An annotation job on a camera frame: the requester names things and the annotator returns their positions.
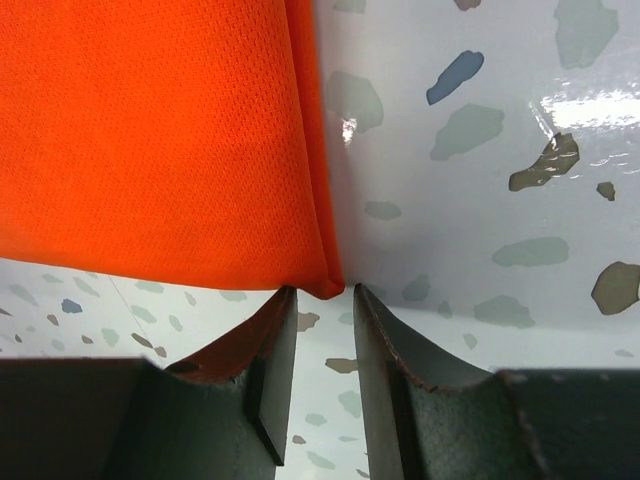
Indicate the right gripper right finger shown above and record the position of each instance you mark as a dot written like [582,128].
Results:
[430,415]

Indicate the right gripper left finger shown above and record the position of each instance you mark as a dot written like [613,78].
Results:
[220,413]

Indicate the orange t shirt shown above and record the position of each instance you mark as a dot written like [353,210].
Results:
[170,141]

